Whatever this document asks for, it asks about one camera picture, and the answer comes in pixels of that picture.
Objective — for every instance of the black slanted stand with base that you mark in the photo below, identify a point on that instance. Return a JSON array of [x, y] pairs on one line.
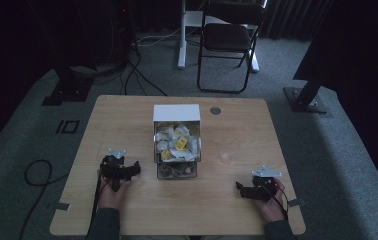
[[305, 98]]

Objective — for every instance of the grey tape piece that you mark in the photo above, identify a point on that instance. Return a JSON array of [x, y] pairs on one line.
[[62, 206], [296, 202]]

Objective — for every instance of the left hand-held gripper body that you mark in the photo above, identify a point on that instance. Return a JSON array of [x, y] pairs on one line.
[[113, 168]]

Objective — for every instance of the person's left hand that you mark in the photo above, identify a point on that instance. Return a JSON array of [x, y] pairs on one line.
[[110, 197]]

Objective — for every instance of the dark curtain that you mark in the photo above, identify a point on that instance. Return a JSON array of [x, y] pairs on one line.
[[293, 18]]

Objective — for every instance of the black folding chair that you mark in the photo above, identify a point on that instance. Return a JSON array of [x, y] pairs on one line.
[[226, 37]]

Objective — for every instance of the white desk frame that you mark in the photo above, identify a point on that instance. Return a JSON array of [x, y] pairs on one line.
[[184, 36]]

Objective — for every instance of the clear drawer with dark contents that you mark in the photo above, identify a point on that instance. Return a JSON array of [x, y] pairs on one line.
[[176, 170]]

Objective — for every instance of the person's right hand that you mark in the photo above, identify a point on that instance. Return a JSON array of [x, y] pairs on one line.
[[272, 208]]

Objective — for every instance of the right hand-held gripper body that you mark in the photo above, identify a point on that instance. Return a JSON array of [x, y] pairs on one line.
[[263, 186]]

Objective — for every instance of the black stand with flat base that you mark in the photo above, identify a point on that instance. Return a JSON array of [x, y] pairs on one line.
[[70, 88]]

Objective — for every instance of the clear drawer with packets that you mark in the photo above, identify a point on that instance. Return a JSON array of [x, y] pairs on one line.
[[158, 159]]

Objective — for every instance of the round grey table grommet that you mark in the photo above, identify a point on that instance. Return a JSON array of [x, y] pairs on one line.
[[215, 110]]

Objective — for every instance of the pile of white yellow-labelled packets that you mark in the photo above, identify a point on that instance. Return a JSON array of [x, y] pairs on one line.
[[177, 143]]

